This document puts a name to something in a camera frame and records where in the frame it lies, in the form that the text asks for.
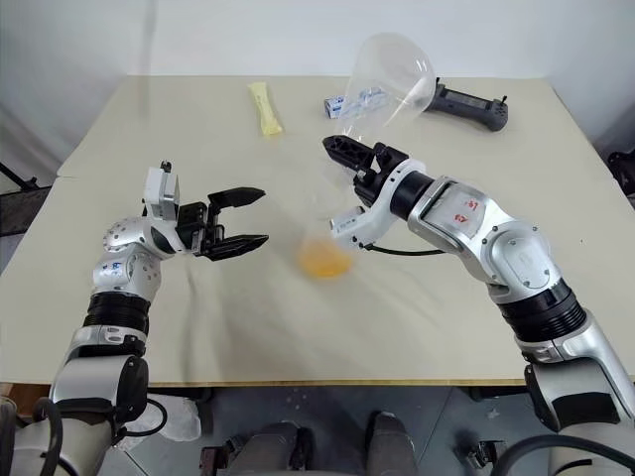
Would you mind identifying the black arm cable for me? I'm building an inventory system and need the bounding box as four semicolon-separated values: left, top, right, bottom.
111;395;170;440
354;240;448;258

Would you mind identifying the yellow snack packet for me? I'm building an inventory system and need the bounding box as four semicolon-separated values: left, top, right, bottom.
246;81;288;141

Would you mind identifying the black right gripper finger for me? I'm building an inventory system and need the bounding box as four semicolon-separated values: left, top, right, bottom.
321;135;379;175

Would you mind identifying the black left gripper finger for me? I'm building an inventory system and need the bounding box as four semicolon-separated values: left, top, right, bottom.
206;186;267;215
202;233;271;263

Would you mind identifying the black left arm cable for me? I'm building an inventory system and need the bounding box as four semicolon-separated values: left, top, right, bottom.
111;395;170;440

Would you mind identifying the black equipment piece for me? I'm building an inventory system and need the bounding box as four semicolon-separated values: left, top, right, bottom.
607;150;635;200

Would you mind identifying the large clear plastic cup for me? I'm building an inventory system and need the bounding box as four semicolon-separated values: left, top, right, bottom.
328;31;439;153

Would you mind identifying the blue and white box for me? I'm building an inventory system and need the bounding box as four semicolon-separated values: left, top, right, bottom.
322;86;394;121

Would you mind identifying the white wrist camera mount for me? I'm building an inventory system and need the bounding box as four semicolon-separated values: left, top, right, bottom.
328;159;426;253
142;159;184;223

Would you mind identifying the dark grey handheld controller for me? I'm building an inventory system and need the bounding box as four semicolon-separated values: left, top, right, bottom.
420;77;510;134

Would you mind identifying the small clear plastic cup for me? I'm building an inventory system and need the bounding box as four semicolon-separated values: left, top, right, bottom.
295;197;359;283

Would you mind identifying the crumpled clear plastic bag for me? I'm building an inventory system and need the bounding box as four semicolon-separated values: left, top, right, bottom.
147;394;203;443

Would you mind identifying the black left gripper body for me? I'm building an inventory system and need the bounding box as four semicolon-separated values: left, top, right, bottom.
176;200;228;259

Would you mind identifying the black metal stand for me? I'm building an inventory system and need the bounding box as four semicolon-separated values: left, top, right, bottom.
0;159;40;193

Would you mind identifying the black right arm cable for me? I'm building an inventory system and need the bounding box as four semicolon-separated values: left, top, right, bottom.
354;240;448;258

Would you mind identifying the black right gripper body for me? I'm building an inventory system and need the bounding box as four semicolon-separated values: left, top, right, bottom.
350;142;412;205

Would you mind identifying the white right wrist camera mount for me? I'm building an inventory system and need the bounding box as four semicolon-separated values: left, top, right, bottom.
328;159;426;253

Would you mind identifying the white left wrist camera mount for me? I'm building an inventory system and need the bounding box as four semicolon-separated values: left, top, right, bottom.
142;159;184;223

